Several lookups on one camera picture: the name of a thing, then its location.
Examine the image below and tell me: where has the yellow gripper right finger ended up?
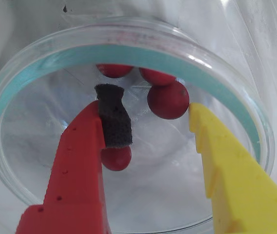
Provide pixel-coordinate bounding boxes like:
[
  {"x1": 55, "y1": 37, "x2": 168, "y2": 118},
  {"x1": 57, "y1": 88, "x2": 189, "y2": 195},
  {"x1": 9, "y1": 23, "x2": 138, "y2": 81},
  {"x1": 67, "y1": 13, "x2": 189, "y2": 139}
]
[{"x1": 189, "y1": 102, "x2": 277, "y2": 234}]

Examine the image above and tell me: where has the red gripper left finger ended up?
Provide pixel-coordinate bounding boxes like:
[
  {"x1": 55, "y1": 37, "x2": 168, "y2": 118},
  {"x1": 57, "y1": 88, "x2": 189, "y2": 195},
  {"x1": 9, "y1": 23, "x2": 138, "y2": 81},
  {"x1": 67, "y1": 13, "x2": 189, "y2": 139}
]
[{"x1": 15, "y1": 83, "x2": 133, "y2": 234}]

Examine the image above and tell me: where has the plain red round candy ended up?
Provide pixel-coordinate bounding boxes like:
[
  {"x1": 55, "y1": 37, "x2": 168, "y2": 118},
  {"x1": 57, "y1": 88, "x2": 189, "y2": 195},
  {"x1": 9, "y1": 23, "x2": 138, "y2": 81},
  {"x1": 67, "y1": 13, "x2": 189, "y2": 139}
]
[
  {"x1": 147, "y1": 80, "x2": 190, "y2": 120},
  {"x1": 138, "y1": 67, "x2": 178, "y2": 86},
  {"x1": 101, "y1": 146, "x2": 132, "y2": 172}
]

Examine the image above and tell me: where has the red candy with m print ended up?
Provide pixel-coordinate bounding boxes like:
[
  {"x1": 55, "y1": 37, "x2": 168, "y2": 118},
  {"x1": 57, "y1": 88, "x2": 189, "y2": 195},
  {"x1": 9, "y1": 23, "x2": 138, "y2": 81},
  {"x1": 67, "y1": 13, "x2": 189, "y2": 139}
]
[{"x1": 97, "y1": 63, "x2": 134, "y2": 78}]

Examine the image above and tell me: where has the clear glass bowl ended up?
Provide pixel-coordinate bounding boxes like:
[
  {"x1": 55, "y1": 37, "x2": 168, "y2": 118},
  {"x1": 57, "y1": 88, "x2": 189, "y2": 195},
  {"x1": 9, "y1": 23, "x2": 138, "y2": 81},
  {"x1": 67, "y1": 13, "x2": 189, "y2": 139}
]
[{"x1": 0, "y1": 16, "x2": 276, "y2": 234}]

